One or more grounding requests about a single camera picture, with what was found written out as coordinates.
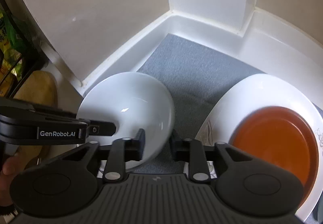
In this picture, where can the colourful snack packages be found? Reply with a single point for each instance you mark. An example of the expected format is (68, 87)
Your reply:
(19, 56)

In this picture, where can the wooden round board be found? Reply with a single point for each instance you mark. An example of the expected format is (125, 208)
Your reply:
(39, 88)

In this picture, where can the person's left hand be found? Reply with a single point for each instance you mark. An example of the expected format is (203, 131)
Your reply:
(16, 164)

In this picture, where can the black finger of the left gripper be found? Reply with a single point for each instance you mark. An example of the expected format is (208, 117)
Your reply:
(100, 128)

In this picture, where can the orange-brown round plate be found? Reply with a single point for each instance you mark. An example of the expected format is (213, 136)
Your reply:
(282, 137)

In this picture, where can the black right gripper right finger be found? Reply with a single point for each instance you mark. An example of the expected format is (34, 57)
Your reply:
(192, 152)

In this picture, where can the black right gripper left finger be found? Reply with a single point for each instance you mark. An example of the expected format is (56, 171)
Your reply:
(121, 151)

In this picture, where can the grey fabric mat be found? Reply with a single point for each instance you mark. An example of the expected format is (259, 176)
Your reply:
(196, 76)

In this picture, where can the white plate with floral rim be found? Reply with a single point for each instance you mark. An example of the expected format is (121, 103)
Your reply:
(257, 92)

